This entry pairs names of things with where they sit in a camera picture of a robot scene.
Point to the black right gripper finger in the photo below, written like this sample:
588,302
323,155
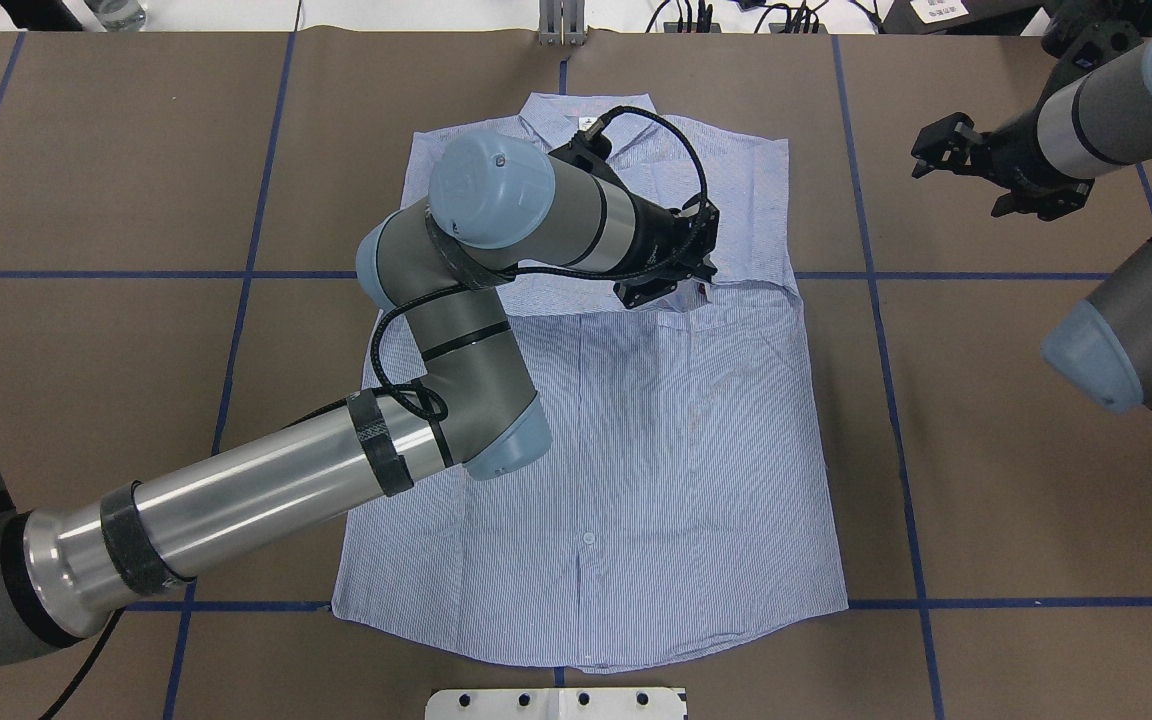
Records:
947,144

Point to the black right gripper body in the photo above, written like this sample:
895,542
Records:
1014,143

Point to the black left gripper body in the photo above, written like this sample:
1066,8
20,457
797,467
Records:
652,238

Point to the blue striped button shirt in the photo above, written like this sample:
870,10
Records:
683,507

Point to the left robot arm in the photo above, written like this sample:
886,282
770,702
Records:
160,420

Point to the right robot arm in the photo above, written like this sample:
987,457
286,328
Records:
1092,121

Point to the black box with label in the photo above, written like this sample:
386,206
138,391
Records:
988,18

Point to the clear plastic water bottle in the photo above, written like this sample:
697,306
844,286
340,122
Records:
118,15

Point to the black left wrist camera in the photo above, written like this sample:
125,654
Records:
642,291

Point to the grey aluminium frame post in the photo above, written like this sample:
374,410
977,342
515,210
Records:
562,23

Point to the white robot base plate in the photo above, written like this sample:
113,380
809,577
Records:
559,703

